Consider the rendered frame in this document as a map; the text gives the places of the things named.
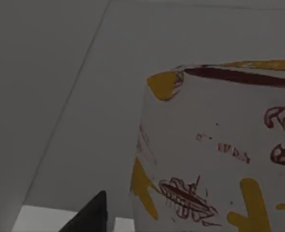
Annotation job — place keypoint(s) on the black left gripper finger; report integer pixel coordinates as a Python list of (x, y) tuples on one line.
[(94, 215)]

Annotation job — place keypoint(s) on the white printed paper bag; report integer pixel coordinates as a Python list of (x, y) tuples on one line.
[(205, 149)]

